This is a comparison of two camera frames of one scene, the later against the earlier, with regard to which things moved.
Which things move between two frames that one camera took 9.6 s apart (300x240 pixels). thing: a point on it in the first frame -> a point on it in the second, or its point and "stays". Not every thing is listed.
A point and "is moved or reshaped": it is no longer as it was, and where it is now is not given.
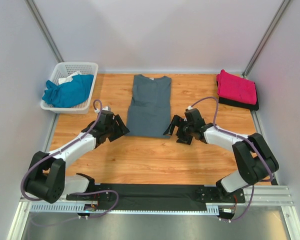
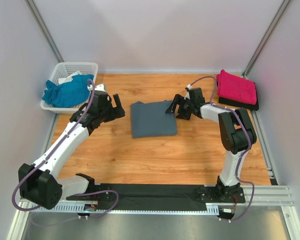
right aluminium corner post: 266,37 stays
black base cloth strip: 148,197 stays
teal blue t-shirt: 71,92 stays
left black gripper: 121,127 -> 113,115
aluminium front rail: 256,196 stays
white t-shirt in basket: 68,78 stays
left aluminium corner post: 42,24 stays
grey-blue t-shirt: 149,115 is moved or reshaped
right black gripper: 176,121 -> 176,100
